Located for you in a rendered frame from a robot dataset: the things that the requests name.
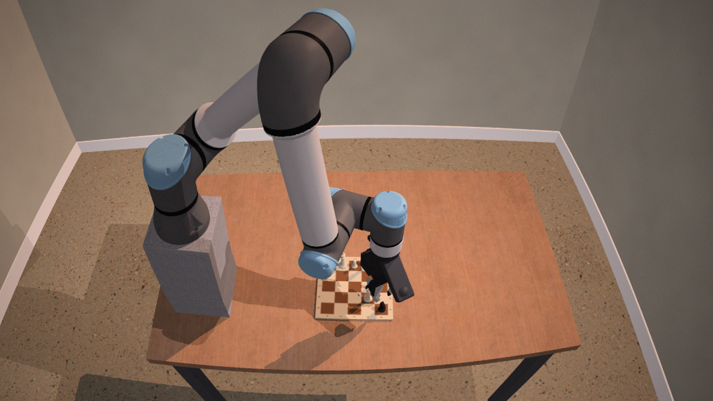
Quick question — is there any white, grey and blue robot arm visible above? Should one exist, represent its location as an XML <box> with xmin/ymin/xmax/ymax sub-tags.
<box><xmin>143</xmin><ymin>8</ymin><xmax>407</xmax><ymax>279</ymax></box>

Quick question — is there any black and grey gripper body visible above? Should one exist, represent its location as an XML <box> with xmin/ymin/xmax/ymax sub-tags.
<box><xmin>360</xmin><ymin>248</ymin><xmax>400</xmax><ymax>286</ymax></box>

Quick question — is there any chessboard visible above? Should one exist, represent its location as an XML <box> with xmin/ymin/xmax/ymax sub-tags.
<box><xmin>315</xmin><ymin>257</ymin><xmax>393</xmax><ymax>320</ymax></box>

